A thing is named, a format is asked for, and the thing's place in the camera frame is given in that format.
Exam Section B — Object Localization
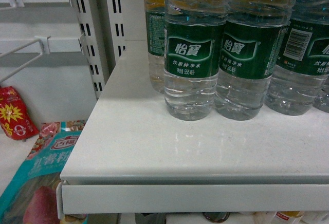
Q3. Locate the rear left water bottle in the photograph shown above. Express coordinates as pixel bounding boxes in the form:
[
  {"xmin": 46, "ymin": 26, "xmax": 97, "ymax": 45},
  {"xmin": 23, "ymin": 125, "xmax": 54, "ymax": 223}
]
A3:
[{"xmin": 144, "ymin": 0, "xmax": 165, "ymax": 93}]

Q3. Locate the white slotted shelf upright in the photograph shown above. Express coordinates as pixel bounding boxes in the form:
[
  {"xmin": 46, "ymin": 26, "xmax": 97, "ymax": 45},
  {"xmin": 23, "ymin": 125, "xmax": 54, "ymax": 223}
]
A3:
[{"xmin": 71, "ymin": 0, "xmax": 126, "ymax": 97}]

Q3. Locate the barcode Cestbon water bottle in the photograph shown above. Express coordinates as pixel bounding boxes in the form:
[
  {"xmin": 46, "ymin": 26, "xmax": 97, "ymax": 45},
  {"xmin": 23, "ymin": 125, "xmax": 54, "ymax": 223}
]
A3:
[{"xmin": 265, "ymin": 0, "xmax": 328, "ymax": 116}]

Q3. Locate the front left Cestbon bottle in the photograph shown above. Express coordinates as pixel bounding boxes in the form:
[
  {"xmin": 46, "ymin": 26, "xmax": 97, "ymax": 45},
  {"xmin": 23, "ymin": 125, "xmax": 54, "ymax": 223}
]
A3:
[{"xmin": 164, "ymin": 0, "xmax": 228, "ymax": 121}]

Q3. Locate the red snack packet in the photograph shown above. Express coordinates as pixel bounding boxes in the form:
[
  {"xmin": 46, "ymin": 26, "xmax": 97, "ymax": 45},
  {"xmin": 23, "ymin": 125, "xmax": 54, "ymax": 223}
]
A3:
[{"xmin": 1, "ymin": 86, "xmax": 39, "ymax": 140}]

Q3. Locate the teal noodle snack bag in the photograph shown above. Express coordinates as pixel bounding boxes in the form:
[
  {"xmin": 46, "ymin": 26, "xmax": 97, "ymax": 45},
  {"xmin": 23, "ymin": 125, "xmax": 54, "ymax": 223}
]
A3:
[{"xmin": 1, "ymin": 120, "xmax": 87, "ymax": 223}]

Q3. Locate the white wire display hook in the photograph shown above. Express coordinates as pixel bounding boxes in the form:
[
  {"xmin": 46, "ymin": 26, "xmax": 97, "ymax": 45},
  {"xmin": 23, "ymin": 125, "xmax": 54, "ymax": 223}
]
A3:
[{"xmin": 1, "ymin": 36, "xmax": 50, "ymax": 83}]

